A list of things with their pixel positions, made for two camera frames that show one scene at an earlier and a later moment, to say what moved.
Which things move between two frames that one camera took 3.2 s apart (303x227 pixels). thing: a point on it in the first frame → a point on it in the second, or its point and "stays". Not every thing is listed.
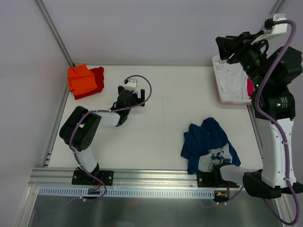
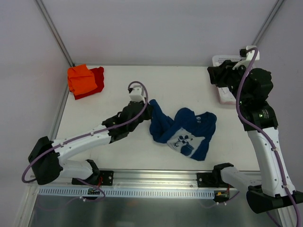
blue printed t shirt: (205, 145) → (188, 132)
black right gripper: (236, 48) → (218, 75)
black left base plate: (80, 176) stays
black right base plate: (213, 179) stays
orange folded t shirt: (81, 80) stays
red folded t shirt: (98, 73) stays
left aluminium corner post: (54, 30) stays
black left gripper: (132, 96) → (144, 111)
